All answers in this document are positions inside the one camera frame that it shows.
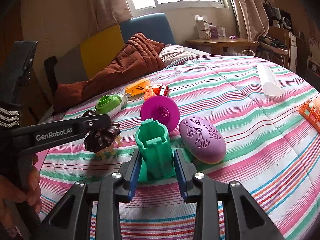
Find green plug-in device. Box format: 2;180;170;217
95;93;128;117

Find dark brown flower ornament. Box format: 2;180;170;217
84;120;122;159

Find green plastic holder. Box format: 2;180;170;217
135;119;175;183

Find purple egg-shaped case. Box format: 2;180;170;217
179;115;226;164

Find yellow orange plastic tool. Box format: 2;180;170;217
125;78;150;96

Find orange linked cubes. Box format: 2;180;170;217
144;85;160;101

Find magenta plastic cone toy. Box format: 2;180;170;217
140;95;180;132

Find red cylindrical toy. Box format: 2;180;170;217
153;85;170;97

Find person's left hand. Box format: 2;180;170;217
1;154;42;235

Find striped bed cover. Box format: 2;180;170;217
40;56;319;239

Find grey yellow blue headboard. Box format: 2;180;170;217
44;13;176;94

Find rust brown quilted blanket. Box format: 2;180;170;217
53;33;165;113

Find white pillow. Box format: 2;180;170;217
159;44;210;67

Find translucent white tube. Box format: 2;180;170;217
257;63;283;97

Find wooden side table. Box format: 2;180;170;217
185;37;259;55

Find orange plastic rack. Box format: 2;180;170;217
298;97;320;133

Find white carton box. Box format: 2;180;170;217
195;15;211;40

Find purple small box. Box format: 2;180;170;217
209;25;219;38

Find pink curtain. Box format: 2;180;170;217
231;0;269;41

